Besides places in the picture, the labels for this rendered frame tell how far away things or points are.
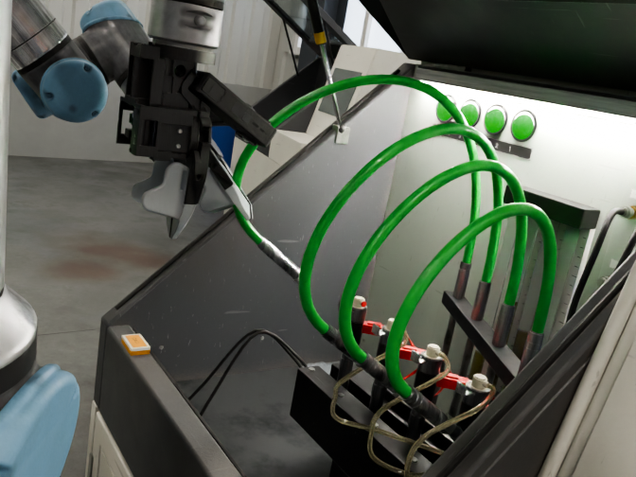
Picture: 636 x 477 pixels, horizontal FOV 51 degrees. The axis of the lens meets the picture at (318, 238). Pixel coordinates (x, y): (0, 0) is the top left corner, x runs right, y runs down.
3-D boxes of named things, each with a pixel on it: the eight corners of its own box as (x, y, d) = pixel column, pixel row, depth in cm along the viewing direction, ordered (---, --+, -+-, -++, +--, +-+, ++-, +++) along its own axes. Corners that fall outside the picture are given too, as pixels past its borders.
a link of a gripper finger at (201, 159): (171, 196, 75) (181, 120, 73) (186, 197, 76) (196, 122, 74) (187, 207, 72) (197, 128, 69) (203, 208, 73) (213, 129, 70)
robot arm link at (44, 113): (8, 77, 84) (86, 36, 86) (5, 69, 93) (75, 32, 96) (45, 131, 88) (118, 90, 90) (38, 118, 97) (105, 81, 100)
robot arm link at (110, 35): (77, 38, 98) (127, 10, 100) (117, 99, 98) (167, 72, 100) (67, 14, 91) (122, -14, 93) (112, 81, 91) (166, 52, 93)
